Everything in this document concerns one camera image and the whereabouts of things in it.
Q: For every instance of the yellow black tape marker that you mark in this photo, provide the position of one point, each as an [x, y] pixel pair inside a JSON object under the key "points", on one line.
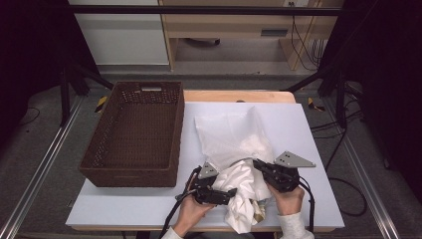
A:
{"points": [[313, 104], [101, 103]]}

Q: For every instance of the white mesh laundry bag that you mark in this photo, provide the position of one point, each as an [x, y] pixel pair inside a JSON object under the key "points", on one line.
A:
{"points": [[225, 132]]}

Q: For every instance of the brown woven basket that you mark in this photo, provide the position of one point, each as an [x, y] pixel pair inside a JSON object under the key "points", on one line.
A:
{"points": [[139, 132]]}

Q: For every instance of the wooden table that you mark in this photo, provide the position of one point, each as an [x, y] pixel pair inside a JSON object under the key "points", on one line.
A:
{"points": [[232, 96]]}

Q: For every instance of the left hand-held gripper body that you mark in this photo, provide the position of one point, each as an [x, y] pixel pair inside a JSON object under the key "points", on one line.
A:
{"points": [[207, 192]]}

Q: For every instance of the white garment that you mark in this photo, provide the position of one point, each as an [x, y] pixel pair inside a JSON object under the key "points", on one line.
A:
{"points": [[242, 192]]}

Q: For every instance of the black metal stand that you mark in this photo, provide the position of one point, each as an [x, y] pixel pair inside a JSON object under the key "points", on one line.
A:
{"points": [[64, 93], [340, 96]]}

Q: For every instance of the person's left hand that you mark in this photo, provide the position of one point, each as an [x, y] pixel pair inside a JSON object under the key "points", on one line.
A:
{"points": [[189, 215]]}

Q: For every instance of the black curtain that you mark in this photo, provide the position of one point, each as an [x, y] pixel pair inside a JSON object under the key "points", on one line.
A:
{"points": [[30, 49], [388, 83]]}

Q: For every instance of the white table board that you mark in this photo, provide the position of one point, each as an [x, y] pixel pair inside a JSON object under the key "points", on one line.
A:
{"points": [[132, 205]]}

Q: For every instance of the black horizontal frame bar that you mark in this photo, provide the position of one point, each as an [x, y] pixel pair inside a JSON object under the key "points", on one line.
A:
{"points": [[199, 10]]}

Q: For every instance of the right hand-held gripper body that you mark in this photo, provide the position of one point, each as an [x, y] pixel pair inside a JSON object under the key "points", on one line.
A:
{"points": [[285, 176]]}

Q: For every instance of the person's right hand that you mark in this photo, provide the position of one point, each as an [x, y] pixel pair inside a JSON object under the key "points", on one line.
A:
{"points": [[290, 202]]}

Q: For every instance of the light wooden desk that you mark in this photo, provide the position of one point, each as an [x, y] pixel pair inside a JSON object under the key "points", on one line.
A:
{"points": [[232, 23]]}

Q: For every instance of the aluminium floor rail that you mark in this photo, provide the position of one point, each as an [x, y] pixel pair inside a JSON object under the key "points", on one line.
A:
{"points": [[43, 159], [365, 172]]}

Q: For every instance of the white cabinet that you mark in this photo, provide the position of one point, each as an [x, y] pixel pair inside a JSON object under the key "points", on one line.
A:
{"points": [[122, 36]]}

